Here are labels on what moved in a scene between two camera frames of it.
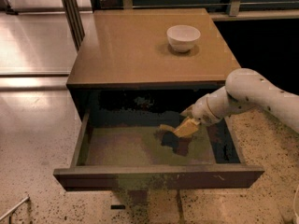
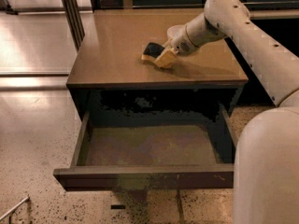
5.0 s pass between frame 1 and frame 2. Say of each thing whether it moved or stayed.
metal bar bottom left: stayed
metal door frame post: stayed
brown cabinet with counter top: stayed
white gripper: moved
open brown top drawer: stayed
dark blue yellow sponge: moved
